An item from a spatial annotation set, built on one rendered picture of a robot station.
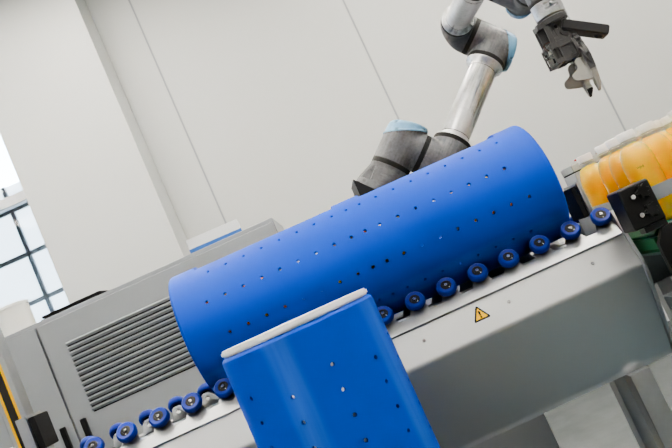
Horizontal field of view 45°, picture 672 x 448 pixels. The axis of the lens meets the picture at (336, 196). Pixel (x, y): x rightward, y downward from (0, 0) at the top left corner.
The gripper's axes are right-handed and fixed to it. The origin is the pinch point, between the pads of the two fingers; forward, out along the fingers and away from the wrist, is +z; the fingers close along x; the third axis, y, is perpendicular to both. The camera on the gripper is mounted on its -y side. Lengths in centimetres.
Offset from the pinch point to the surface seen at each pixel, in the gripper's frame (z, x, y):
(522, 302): 38, 18, 43
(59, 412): 17, -149, 199
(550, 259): 31.8, 16.2, 32.6
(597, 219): 28.2, 16.2, 19.5
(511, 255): 28, 16, 40
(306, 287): 16, 19, 83
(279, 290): 14, 19, 89
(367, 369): 33, 60, 79
